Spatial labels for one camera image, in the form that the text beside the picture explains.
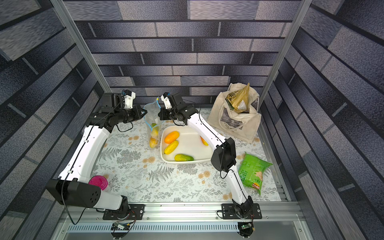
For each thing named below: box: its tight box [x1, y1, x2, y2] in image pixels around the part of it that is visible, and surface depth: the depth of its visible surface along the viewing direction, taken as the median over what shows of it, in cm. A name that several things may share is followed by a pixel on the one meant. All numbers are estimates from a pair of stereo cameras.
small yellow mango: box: [164, 140, 179, 155], surface depth 95 cm
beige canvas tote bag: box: [207, 83, 262, 144], surface depth 97 cm
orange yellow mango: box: [149, 137, 158, 149], surface depth 92 cm
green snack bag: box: [238, 152, 273, 196], surface depth 83 cm
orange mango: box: [164, 131, 180, 144], surface depth 100 cm
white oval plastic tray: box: [160, 125, 214, 164], surface depth 99 cm
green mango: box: [174, 153, 194, 162], surface depth 89 cm
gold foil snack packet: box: [225, 83, 250, 114], surface depth 97 cm
